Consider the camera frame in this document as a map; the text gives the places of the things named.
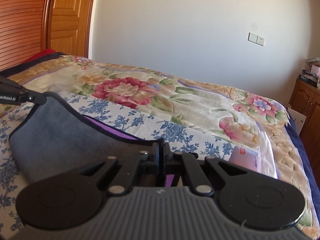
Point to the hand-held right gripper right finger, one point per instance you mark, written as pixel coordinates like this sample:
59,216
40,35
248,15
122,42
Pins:
167,158

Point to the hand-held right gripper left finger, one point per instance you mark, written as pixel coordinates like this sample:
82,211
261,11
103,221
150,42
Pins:
156,156

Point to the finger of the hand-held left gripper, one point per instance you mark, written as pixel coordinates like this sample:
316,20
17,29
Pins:
37,98

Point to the grey towel with black edge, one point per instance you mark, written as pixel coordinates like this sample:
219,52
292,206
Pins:
62,135

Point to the blue floral white bedsheet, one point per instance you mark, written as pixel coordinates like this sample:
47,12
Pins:
155,127

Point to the red cloth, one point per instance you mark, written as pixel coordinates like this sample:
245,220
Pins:
41,55

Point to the floral plush blanket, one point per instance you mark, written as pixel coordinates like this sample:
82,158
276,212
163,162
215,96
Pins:
200,97

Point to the wooden louvered wardrobe door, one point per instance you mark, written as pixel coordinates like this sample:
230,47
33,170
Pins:
20,22

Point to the pale pink packet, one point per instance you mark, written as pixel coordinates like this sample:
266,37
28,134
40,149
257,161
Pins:
243,158

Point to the wooden panel door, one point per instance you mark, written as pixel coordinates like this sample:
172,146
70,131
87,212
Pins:
68,17

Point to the white plastic bag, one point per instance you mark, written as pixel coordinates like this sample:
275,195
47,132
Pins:
266,155

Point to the white cardboard box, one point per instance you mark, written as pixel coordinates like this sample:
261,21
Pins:
297,120

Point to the wooden cabinet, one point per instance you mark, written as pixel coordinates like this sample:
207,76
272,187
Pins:
306,105

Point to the stack of books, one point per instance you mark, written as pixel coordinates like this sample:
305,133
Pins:
310,75

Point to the white wall switch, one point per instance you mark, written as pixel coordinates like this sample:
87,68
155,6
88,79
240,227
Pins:
252,37

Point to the white wall socket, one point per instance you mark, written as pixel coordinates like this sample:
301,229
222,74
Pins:
261,40

